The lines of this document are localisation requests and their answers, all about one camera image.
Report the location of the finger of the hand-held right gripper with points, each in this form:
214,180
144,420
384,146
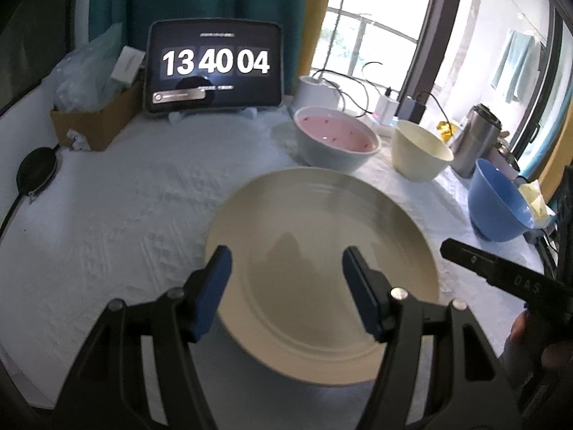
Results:
492,268

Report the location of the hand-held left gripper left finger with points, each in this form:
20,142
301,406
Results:
212,291

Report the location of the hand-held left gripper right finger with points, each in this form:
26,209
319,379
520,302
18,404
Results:
362,295

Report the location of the beige plate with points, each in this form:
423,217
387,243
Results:
322,268

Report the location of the blue bowl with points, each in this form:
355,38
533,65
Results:
497,206

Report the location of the cream bowl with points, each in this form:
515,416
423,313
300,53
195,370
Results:
416,152

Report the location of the pink speckled bowl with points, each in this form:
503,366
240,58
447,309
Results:
335,136

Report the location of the person's right hand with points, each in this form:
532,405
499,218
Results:
526,345

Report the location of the yellow tissue pack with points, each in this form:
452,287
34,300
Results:
537,206

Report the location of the yellow curtain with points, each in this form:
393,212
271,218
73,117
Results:
547,183
313,31

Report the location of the steel tumbler with black lid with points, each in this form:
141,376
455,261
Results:
474,143

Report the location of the yellow plastic wrapper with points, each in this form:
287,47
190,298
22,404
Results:
446,131

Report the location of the black charger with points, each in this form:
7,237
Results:
409,111

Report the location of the white charger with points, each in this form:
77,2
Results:
386,109

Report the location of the hanging light blue towel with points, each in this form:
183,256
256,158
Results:
515,67

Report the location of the cardboard box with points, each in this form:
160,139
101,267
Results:
98,125

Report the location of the white desk lamp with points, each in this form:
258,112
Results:
318,96

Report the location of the black round pouch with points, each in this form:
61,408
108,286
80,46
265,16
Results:
36,172

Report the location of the tablet showing clock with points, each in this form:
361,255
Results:
215,62

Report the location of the small white box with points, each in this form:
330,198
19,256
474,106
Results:
127,65

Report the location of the balcony railing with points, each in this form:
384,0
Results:
380,24

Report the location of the black window frame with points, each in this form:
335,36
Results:
438,31
544,76

